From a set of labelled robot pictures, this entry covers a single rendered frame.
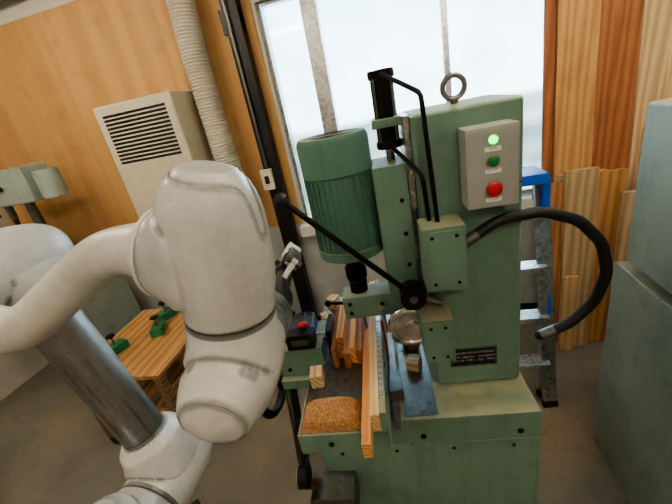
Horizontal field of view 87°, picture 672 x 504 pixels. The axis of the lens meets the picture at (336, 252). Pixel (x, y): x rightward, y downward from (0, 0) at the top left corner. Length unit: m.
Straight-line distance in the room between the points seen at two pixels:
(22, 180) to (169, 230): 2.54
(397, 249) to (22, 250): 0.77
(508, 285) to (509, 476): 0.54
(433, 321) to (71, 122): 2.79
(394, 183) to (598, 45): 1.60
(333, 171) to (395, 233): 0.21
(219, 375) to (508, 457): 0.92
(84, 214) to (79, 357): 2.48
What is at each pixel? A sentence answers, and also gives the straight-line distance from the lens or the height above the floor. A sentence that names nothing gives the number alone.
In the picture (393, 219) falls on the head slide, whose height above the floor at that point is 1.29.
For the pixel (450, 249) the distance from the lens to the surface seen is 0.78.
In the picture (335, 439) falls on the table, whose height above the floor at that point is 0.88.
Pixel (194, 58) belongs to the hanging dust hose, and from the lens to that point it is 2.36.
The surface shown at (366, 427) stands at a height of 0.94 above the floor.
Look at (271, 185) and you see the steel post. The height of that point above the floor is 1.17.
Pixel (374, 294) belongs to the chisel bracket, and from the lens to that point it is 1.00.
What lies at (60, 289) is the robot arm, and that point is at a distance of 0.52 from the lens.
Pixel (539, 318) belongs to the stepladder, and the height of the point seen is 0.51.
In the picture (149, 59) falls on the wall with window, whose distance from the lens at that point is 2.70.
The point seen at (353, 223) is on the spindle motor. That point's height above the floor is 1.30.
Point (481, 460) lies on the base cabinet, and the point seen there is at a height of 0.63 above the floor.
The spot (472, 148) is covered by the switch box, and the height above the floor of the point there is 1.44.
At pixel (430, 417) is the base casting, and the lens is 1.03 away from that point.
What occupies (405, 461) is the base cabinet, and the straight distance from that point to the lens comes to 1.15.
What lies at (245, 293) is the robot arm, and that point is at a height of 1.42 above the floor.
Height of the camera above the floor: 1.57
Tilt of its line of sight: 23 degrees down
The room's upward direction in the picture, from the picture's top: 12 degrees counter-clockwise
